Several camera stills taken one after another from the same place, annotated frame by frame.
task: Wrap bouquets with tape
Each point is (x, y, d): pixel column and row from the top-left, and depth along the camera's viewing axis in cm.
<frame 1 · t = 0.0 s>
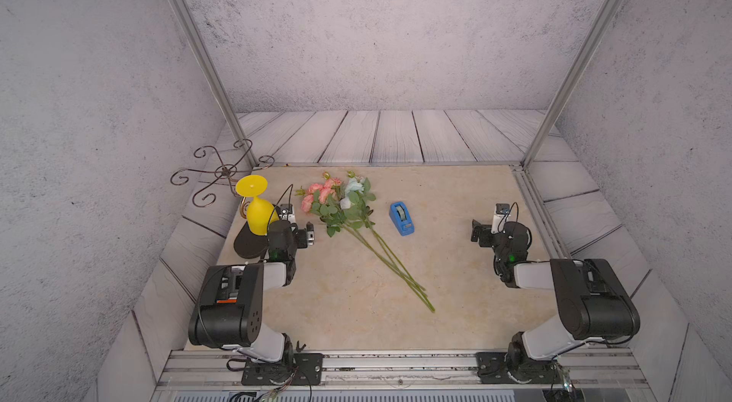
left hand: (298, 222, 95), fingers open
right hand: (492, 219, 94), fingers open
artificial flower bouquet: (343, 203, 105), point 6 cm above the table
blue tape dispenser: (400, 218, 101), point 5 cm above the table
yellow plastic goblet: (261, 214, 75), point 27 cm above the table
black oval tray: (251, 236, 82), point 17 cm above the table

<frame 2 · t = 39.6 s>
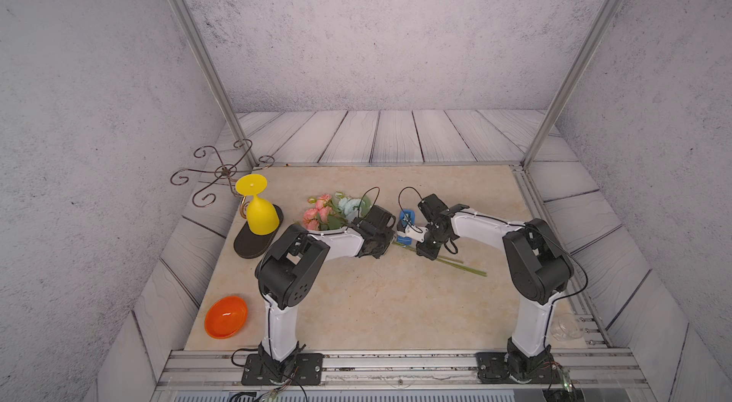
left hand: (401, 239, 96), fingers open
right hand: (423, 248, 95), fingers closed
artificial flower bouquet: (338, 213, 104), point 4 cm above the table
orange plastic bowl: (226, 317, 82), point 2 cm above the table
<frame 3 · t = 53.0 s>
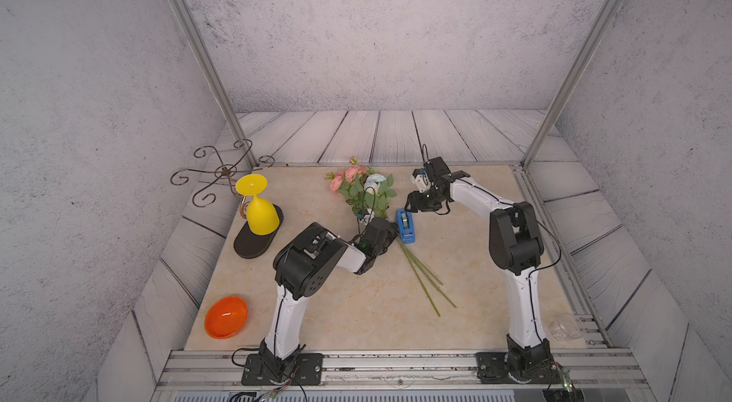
left hand: (405, 225, 97), fingers closed
right hand: (412, 206, 100), fingers open
artificial flower bouquet: (367, 191, 103), point 9 cm above the table
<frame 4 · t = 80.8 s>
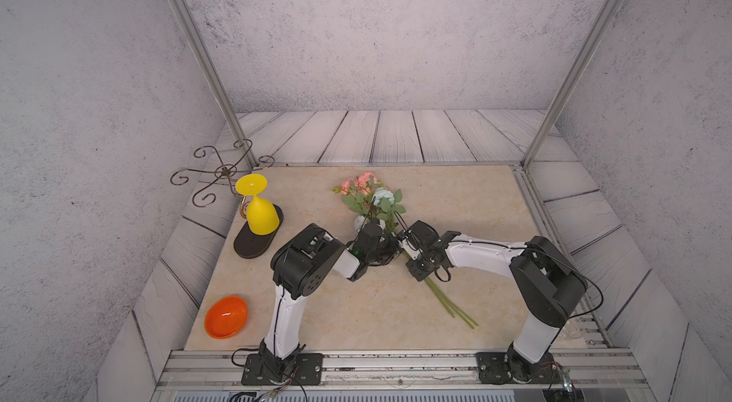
left hand: (415, 246, 93), fingers closed
right hand: (417, 267, 91), fingers open
artificial flower bouquet: (367, 194, 106), point 6 cm above the table
